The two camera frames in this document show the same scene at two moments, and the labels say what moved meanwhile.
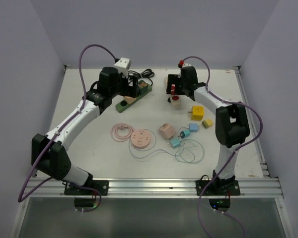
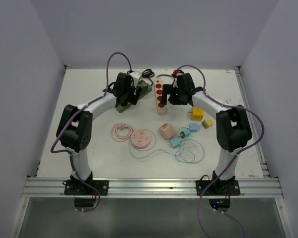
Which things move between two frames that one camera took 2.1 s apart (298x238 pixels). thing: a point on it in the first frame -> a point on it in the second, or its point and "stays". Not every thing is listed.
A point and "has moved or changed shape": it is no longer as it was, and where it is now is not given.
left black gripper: x=128 y=90 -> x=132 y=99
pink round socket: x=140 y=138 stays
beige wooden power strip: x=175 y=100 has moved or changed shape
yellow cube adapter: x=197 y=112 stays
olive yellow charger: x=207 y=123 stays
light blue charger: x=193 y=127 stays
